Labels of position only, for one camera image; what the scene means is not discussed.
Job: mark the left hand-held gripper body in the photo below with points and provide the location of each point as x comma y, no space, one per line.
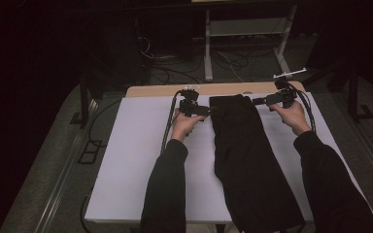
189,108

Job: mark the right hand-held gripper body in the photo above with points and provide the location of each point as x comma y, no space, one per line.
286,95

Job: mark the black pants with white logo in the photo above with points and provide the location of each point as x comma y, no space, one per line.
246,155

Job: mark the person's left hand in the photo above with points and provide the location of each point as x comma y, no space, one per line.
183,126

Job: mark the person's right hand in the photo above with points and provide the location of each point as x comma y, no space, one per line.
293,118

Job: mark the grey table grommet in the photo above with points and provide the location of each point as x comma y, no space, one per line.
247,92

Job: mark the wooden table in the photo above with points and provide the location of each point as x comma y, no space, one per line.
155,91

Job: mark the white metal stand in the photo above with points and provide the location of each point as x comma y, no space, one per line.
208,48

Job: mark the black metal stand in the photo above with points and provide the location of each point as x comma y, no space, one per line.
353,93
84,103

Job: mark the white table mat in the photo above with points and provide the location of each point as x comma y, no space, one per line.
136,161

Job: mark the dark equipment cabinet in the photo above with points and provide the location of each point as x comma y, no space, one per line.
126,58

